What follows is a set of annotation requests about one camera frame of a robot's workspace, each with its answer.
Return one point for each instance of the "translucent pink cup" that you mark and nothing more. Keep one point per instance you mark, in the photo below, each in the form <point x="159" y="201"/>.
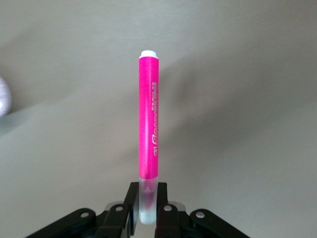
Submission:
<point x="4" y="96"/>

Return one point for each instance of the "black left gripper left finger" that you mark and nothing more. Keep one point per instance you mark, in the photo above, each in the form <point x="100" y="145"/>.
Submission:
<point x="109" y="223"/>

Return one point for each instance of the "pink marker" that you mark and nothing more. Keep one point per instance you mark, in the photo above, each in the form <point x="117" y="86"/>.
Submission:
<point x="148" y="111"/>

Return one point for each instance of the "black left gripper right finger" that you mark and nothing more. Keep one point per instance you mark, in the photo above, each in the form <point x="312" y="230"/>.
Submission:
<point x="173" y="223"/>

